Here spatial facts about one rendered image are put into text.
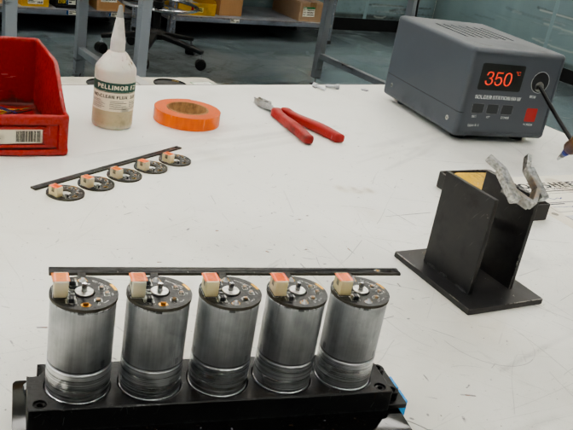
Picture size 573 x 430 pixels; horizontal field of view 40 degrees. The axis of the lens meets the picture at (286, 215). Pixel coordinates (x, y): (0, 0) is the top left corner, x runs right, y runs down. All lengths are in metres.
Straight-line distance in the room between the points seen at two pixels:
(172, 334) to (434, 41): 0.60
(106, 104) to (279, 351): 0.39
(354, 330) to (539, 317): 0.19
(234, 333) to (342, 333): 0.05
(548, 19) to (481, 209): 5.47
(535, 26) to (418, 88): 5.14
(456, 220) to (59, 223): 0.24
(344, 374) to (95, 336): 0.11
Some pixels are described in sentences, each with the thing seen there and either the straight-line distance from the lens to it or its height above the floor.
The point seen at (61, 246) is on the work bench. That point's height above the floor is 0.75.
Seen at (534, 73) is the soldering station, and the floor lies 0.83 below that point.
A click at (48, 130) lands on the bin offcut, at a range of 0.60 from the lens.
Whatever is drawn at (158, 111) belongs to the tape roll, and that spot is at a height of 0.76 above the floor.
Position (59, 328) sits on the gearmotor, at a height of 0.80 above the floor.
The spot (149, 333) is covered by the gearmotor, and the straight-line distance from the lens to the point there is 0.30.
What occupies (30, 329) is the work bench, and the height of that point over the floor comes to 0.75.
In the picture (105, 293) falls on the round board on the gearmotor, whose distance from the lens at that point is 0.30.
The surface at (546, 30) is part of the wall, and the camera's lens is 5.93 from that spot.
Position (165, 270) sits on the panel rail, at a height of 0.81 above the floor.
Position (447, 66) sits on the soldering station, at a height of 0.82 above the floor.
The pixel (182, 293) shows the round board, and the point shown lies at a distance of 0.30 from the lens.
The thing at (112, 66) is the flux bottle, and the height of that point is 0.80.
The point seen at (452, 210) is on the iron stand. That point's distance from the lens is 0.49.
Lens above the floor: 0.96
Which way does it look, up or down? 23 degrees down
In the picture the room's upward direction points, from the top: 10 degrees clockwise
